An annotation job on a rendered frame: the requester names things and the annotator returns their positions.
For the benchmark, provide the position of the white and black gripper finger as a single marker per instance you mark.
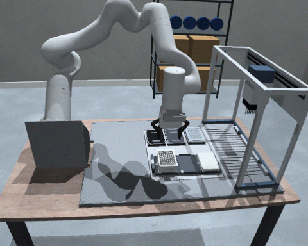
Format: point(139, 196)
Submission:
point(182, 129)
point(156, 128)

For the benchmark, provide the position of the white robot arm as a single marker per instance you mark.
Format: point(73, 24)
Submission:
point(60, 52)

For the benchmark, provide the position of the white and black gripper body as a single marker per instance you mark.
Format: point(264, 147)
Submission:
point(167, 125)

